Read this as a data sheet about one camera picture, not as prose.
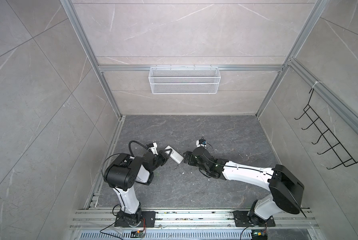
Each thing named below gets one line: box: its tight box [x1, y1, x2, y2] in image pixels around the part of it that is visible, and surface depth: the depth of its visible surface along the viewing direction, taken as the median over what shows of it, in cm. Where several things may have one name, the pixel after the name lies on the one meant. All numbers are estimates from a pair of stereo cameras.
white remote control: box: [164, 145, 184, 164], surface depth 91 cm
